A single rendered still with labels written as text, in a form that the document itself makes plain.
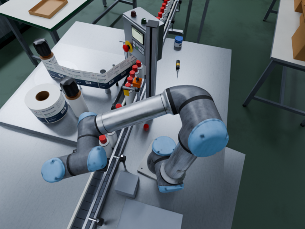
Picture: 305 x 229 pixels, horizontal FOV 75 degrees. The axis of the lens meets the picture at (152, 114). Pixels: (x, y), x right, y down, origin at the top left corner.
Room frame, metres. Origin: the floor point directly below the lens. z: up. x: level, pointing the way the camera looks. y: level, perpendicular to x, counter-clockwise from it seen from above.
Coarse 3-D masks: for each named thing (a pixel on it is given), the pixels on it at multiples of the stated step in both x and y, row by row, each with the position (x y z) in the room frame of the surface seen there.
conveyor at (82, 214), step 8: (144, 80) 1.01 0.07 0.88; (120, 144) 0.49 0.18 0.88; (112, 168) 0.35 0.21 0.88; (96, 176) 0.30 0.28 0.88; (96, 184) 0.26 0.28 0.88; (104, 184) 0.26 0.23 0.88; (88, 192) 0.22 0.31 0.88; (96, 192) 0.22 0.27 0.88; (88, 200) 0.18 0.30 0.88; (80, 208) 0.15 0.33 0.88; (88, 208) 0.15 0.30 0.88; (96, 208) 0.15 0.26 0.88; (80, 216) 0.11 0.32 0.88; (80, 224) 0.08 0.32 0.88; (88, 224) 0.08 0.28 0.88
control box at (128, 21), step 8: (136, 8) 0.88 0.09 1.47; (128, 16) 0.81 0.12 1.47; (144, 16) 0.82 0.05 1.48; (152, 16) 0.82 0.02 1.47; (128, 24) 0.80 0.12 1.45; (136, 24) 0.76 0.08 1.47; (160, 24) 0.76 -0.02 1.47; (128, 32) 0.80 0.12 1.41; (144, 32) 0.72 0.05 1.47; (160, 32) 0.76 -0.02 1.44; (128, 40) 0.81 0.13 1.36; (136, 40) 0.76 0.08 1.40; (144, 40) 0.72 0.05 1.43; (160, 40) 0.76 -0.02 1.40; (144, 48) 0.72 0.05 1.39; (160, 48) 0.76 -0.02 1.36; (136, 56) 0.76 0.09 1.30; (144, 56) 0.72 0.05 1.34; (160, 56) 0.77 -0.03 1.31; (144, 64) 0.71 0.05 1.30
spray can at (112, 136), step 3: (111, 132) 0.48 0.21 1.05; (114, 132) 0.48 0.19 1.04; (108, 135) 0.47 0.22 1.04; (111, 135) 0.47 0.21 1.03; (114, 135) 0.48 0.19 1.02; (108, 138) 0.47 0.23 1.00; (111, 138) 0.47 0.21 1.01; (114, 138) 0.47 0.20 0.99; (117, 138) 0.49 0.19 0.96; (111, 141) 0.47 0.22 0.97; (114, 141) 0.47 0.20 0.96; (111, 144) 0.47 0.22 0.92; (114, 144) 0.47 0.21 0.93; (114, 147) 0.47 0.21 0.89
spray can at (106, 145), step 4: (100, 136) 0.44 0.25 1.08; (104, 136) 0.44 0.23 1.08; (100, 140) 0.42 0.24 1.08; (104, 140) 0.42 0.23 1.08; (108, 140) 0.44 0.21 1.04; (100, 144) 0.41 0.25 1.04; (104, 144) 0.41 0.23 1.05; (108, 144) 0.42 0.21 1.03; (104, 148) 0.41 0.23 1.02; (108, 148) 0.41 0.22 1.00; (108, 152) 0.41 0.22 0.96; (112, 152) 0.42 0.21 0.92; (108, 156) 0.41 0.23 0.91
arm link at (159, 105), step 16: (160, 96) 0.42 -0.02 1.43; (176, 96) 0.40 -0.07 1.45; (192, 96) 0.38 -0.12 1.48; (112, 112) 0.38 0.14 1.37; (128, 112) 0.38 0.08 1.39; (144, 112) 0.37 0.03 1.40; (160, 112) 0.37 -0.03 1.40; (176, 112) 0.37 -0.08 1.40; (80, 128) 0.34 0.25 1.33; (96, 128) 0.34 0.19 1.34; (112, 128) 0.34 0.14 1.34
